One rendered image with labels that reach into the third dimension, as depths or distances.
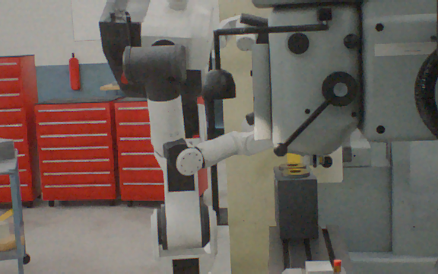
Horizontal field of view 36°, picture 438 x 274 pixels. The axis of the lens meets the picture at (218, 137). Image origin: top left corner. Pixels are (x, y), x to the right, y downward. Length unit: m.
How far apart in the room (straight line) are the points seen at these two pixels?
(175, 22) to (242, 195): 1.60
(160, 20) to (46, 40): 9.24
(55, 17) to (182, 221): 9.14
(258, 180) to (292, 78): 1.92
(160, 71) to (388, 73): 0.62
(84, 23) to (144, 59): 9.16
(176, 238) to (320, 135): 0.77
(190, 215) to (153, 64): 0.53
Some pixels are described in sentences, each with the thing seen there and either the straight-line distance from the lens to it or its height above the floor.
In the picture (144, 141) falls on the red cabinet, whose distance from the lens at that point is 6.19.
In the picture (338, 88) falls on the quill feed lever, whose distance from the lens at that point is 1.38.
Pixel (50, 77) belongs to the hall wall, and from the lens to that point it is 11.08.
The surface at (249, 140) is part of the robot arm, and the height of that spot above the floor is 1.27.
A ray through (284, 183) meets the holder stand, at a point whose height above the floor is 1.12.
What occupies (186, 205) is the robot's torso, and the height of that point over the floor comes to 1.07.
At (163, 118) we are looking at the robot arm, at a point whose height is 1.36.
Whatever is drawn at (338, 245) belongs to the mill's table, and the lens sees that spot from 2.05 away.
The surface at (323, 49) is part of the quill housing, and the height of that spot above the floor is 1.54.
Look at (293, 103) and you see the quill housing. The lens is 1.41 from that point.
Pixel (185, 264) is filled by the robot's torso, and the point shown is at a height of 0.86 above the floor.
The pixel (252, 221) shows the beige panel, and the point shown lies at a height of 0.65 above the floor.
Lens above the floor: 1.58
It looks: 9 degrees down
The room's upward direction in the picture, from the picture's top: 3 degrees counter-clockwise
